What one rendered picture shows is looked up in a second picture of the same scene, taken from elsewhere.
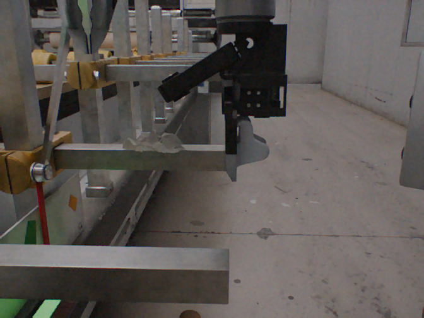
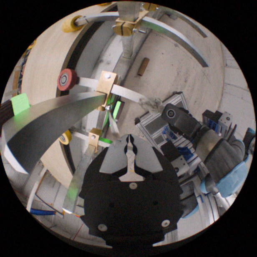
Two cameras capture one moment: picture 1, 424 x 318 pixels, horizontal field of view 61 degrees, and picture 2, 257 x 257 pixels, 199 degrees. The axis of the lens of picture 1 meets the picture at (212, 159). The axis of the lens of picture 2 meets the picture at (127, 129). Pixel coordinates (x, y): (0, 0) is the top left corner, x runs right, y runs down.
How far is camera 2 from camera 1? 0.54 m
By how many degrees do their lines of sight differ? 100
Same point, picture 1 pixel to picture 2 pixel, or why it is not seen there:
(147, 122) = (154, 15)
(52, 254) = not seen: hidden behind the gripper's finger
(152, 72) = (172, 35)
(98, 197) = (127, 59)
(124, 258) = (129, 152)
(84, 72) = (126, 30)
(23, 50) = (86, 107)
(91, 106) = (128, 38)
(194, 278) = not seen: hidden behind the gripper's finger
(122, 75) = (152, 26)
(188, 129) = not seen: outside the picture
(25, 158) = (102, 107)
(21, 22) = (76, 111)
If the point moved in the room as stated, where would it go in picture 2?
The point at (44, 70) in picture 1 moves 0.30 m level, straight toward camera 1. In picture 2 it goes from (100, 18) to (103, 102)
